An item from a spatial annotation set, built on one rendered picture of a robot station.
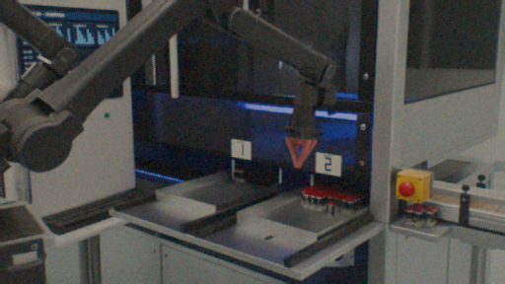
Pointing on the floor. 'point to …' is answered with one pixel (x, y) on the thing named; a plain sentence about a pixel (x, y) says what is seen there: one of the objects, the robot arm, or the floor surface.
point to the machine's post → (387, 136)
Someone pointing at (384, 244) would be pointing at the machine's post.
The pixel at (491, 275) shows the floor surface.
